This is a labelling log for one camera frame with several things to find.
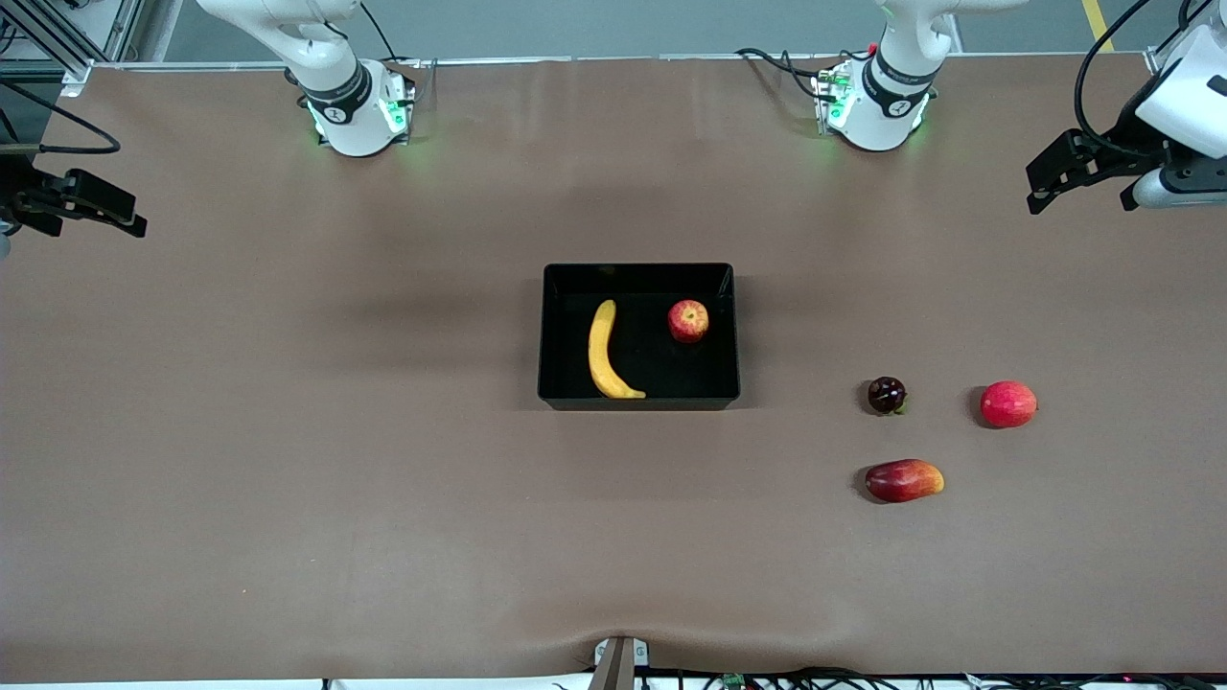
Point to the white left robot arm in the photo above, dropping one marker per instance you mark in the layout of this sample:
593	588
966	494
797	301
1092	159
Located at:
882	115

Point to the red yellow mango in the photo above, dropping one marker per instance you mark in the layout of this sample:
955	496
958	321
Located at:
904	480

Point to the dark purple mangosteen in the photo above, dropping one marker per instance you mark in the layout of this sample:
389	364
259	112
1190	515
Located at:
887	395

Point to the brown table mat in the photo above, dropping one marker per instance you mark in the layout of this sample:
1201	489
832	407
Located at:
288	431

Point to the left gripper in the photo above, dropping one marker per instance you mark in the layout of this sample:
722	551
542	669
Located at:
1123	154

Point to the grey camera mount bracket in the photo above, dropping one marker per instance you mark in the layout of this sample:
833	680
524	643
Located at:
616	663

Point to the red yellow striped apple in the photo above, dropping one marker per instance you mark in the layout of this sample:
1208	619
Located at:
688	321

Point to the yellow banana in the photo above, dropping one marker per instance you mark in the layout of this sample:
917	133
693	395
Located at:
602	355

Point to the aluminium frame post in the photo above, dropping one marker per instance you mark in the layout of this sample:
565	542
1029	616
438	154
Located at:
1155	59
57	38

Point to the black plastic box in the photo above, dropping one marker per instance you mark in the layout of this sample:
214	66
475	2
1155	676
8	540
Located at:
709	383

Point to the round red pomegranate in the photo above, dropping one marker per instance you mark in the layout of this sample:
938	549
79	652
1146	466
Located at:
1008	403

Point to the yellow floor tape strip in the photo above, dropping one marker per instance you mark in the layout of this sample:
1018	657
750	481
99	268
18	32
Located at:
1099	27

